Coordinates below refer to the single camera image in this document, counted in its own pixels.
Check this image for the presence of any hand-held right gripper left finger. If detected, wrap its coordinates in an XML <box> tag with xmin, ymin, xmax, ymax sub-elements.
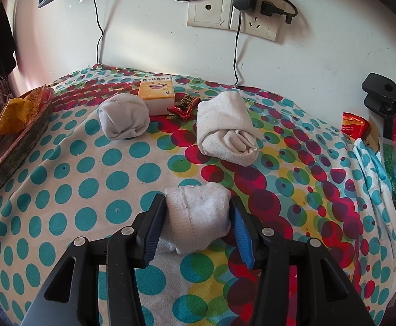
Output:
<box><xmin>21</xmin><ymin>193</ymin><xmax>167</xmax><ymax>326</ymax></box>

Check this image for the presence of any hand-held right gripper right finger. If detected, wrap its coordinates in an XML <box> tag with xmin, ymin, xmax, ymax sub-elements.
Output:
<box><xmin>230</xmin><ymin>195</ymin><xmax>376</xmax><ymax>326</ymax></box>

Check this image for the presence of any white sock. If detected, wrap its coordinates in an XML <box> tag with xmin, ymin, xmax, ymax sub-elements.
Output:
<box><xmin>98</xmin><ymin>94</ymin><xmax>150</xmax><ymax>140</ymax></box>
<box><xmin>157</xmin><ymin>182</ymin><xmax>233</xmax><ymax>255</ymax></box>
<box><xmin>196</xmin><ymin>89</ymin><xmax>260</xmax><ymax>167</ymax></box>

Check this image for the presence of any red black candy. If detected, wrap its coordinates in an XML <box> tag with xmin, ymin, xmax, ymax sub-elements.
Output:
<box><xmin>167</xmin><ymin>93</ymin><xmax>198</xmax><ymax>120</ymax></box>

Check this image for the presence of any large yellow medicine box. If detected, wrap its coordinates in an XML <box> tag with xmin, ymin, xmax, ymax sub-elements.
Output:
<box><xmin>137</xmin><ymin>74</ymin><xmax>176</xmax><ymax>117</ymax></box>

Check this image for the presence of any round red tray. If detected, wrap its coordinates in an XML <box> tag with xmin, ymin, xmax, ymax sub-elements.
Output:
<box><xmin>0</xmin><ymin>86</ymin><xmax>55</xmax><ymax>204</ymax></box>

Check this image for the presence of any yellow snack bag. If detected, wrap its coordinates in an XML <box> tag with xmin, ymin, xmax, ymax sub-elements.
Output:
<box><xmin>0</xmin><ymin>86</ymin><xmax>49</xmax><ymax>136</ymax></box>

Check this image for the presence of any polka dot blanket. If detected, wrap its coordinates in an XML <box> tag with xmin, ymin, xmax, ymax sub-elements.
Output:
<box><xmin>0</xmin><ymin>63</ymin><xmax>396</xmax><ymax>326</ymax></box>

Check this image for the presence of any white blue-print cloth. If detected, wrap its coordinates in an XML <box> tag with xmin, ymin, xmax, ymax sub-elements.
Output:
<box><xmin>352</xmin><ymin>139</ymin><xmax>396</xmax><ymax>235</ymax></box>

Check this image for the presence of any red snack packet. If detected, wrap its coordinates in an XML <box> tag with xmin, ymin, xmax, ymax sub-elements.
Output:
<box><xmin>341</xmin><ymin>112</ymin><xmax>371</xmax><ymax>141</ymax></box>

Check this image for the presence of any black plug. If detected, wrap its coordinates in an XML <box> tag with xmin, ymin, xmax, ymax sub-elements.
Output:
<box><xmin>261</xmin><ymin>0</ymin><xmax>298</xmax><ymax>26</ymax></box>

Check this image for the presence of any black adapter cable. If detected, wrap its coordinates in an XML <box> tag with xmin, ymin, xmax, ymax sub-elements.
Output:
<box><xmin>233</xmin><ymin>10</ymin><xmax>245</xmax><ymax>87</ymax></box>

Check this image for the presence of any thin black monitor cable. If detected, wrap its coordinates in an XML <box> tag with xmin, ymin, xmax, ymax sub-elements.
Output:
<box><xmin>94</xmin><ymin>0</ymin><xmax>110</xmax><ymax>65</ymax></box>

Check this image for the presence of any black clamp mount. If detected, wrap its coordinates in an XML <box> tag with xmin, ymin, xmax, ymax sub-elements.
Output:
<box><xmin>361</xmin><ymin>73</ymin><xmax>396</xmax><ymax>140</ymax></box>

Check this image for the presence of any white power wall socket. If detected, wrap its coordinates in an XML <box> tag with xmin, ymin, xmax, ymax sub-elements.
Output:
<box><xmin>229</xmin><ymin>2</ymin><xmax>280</xmax><ymax>43</ymax></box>

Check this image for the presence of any white round-hole wall socket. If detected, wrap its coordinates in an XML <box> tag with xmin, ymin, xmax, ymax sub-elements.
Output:
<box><xmin>187</xmin><ymin>0</ymin><xmax>236</xmax><ymax>29</ymax></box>

